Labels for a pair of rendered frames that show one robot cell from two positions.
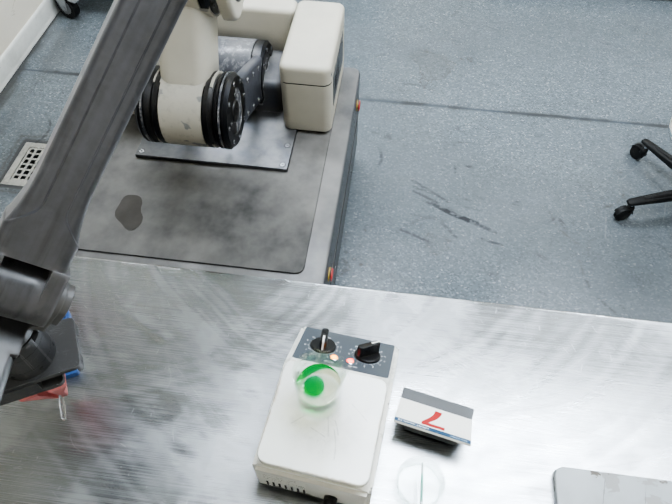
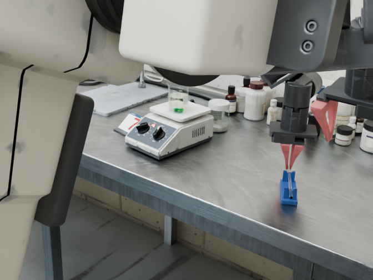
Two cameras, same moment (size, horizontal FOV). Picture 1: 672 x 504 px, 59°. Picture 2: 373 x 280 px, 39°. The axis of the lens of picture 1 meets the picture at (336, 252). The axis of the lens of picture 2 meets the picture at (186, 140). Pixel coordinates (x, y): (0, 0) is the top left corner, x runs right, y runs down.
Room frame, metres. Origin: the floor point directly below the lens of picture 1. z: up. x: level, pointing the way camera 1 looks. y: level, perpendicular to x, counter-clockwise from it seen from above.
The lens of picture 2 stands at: (1.35, 0.67, 1.29)
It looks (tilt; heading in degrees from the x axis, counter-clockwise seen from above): 23 degrees down; 209
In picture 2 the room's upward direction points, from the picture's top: 2 degrees clockwise
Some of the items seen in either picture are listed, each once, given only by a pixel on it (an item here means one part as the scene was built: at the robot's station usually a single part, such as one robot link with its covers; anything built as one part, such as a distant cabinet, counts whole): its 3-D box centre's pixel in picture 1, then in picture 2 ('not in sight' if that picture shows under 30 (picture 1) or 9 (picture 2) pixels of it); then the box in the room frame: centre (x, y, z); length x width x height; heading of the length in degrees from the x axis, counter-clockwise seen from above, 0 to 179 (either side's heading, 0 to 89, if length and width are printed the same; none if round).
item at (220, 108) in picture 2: not in sight; (218, 115); (0.10, 0.06, 0.79); 0.06 x 0.06 x 0.08
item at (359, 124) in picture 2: not in sight; (358, 121); (-0.10, 0.40, 0.79); 0.03 x 0.03 x 0.07
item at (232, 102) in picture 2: not in sight; (230, 99); (-0.04, 0.03, 0.79); 0.03 x 0.03 x 0.08
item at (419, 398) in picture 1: (435, 415); (132, 125); (0.26, -0.12, 0.77); 0.09 x 0.06 x 0.04; 72
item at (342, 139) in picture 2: not in sight; (343, 135); (0.00, 0.38, 0.77); 0.04 x 0.04 x 0.04
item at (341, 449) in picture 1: (324, 419); (180, 109); (0.23, 0.01, 0.83); 0.12 x 0.12 x 0.01; 77
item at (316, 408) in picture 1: (321, 385); (177, 96); (0.25, 0.01, 0.87); 0.06 x 0.05 x 0.08; 106
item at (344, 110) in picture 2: not in sight; (338, 109); (-0.08, 0.34, 0.81); 0.07 x 0.07 x 0.13
